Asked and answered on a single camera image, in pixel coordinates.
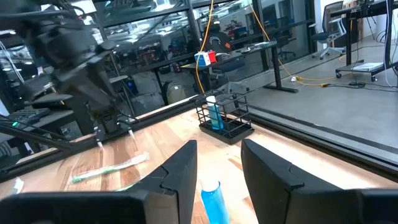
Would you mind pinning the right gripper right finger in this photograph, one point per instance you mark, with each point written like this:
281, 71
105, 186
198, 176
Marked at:
273, 199

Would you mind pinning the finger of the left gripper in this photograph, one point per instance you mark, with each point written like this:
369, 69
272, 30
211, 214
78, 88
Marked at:
99, 132
127, 127

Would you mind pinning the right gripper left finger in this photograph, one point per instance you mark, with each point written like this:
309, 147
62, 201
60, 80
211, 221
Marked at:
174, 193

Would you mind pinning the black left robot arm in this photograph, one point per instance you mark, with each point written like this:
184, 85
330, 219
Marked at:
34, 135

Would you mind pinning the grey backpack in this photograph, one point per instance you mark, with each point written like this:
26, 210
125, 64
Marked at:
175, 93

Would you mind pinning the red white blue box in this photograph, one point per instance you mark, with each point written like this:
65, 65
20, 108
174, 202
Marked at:
205, 58

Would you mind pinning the person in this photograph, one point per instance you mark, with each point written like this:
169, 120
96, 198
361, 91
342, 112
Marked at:
217, 40

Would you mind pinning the grey office chair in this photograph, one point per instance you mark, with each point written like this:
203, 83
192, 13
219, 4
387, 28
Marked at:
329, 34

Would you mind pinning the black standing desk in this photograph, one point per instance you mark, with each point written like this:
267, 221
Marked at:
348, 37

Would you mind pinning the black aluminium table frame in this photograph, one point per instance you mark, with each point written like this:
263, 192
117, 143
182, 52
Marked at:
311, 138

